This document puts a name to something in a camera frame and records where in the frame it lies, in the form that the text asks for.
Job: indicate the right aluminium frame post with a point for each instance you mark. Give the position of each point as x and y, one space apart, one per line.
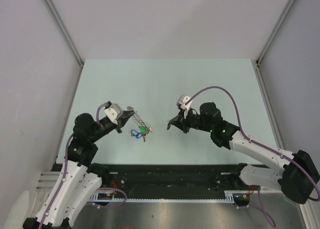
276 29

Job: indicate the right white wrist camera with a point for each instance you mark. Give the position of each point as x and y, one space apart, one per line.
184 103

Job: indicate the aluminium frame post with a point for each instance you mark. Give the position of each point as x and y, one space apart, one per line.
50 6
276 29

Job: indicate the blue tagged key bunch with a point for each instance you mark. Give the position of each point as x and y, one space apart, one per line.
138 135

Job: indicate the white cable duct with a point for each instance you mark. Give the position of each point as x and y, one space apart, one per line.
227 198

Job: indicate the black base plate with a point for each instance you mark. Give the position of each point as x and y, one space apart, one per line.
142 181

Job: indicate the left aluminium frame post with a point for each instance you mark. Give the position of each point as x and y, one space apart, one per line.
50 6

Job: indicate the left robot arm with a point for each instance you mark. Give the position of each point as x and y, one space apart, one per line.
79 177

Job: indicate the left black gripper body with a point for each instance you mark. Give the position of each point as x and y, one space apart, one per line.
112 126

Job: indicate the green key tag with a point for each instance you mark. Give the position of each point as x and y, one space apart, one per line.
142 129

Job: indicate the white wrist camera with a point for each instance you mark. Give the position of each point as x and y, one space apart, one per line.
113 111
184 103

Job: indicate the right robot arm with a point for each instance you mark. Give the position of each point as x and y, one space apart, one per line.
292 173

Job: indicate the metal disc keyring holder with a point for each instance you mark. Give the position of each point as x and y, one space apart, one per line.
139 121

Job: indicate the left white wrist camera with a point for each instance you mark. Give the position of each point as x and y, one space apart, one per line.
113 111

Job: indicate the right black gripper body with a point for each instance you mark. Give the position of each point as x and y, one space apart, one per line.
192 121

